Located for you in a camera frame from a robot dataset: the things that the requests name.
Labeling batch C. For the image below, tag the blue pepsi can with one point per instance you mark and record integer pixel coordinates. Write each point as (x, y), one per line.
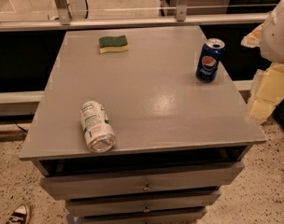
(211, 53)

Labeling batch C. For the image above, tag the white 7up can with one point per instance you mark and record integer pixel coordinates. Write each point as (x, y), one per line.
(98, 133)

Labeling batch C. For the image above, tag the bottom grey drawer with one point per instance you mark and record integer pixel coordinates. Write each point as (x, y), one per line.
(156, 217)

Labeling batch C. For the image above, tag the grey drawer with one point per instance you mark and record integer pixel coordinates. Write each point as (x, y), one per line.
(141, 181)
(142, 203)
(156, 217)

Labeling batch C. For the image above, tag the black white sneaker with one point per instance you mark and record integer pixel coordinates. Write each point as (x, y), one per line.
(21, 215)

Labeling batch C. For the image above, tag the green yellow sponge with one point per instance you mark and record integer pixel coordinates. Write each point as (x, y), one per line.
(113, 44)

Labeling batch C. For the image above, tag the top grey drawer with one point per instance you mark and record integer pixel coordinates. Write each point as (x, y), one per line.
(141, 181)

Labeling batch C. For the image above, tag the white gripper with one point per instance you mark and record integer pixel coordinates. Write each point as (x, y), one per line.
(278, 36)

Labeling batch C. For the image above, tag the metal railing frame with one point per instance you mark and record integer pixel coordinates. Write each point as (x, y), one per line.
(44, 15)

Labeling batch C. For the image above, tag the grey drawer cabinet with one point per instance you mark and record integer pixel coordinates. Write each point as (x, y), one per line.
(161, 114)

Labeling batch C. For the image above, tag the middle grey drawer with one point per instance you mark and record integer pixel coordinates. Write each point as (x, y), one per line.
(142, 203)

